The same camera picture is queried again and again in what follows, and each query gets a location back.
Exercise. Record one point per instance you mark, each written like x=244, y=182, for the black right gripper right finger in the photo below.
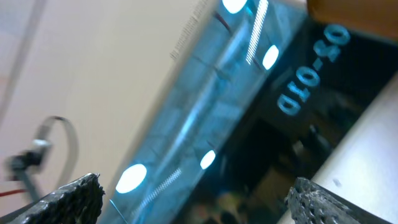
x=310, y=203

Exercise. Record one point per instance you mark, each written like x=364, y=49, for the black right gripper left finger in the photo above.
x=79, y=201

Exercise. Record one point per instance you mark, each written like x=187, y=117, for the glass window with lettering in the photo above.
x=272, y=91

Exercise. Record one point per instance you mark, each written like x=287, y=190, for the grey overhead camera mount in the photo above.
x=35, y=156

